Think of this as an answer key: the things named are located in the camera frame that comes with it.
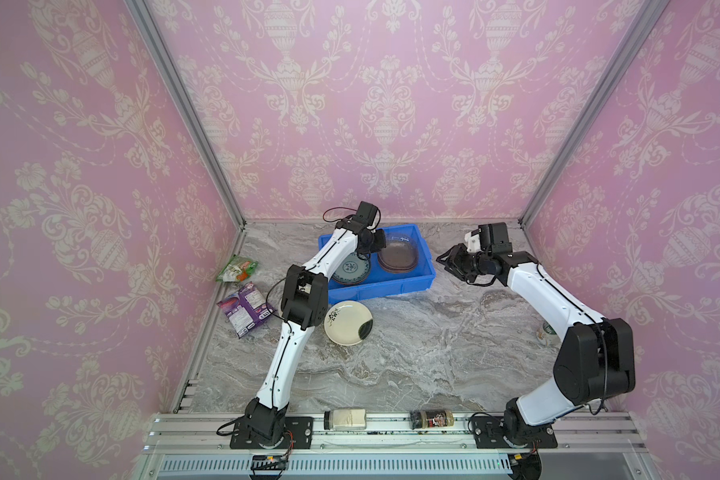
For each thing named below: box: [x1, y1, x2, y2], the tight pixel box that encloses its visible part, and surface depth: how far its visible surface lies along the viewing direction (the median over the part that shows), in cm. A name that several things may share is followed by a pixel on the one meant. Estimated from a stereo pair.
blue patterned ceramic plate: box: [331, 252, 370, 285], surface depth 105 cm
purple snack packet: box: [216, 281, 277, 339], surface depth 96 cm
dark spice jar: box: [409, 410, 454, 429], surface depth 75 cm
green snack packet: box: [216, 255, 259, 282], surface depth 107 cm
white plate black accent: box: [324, 300, 374, 347], surface depth 94 cm
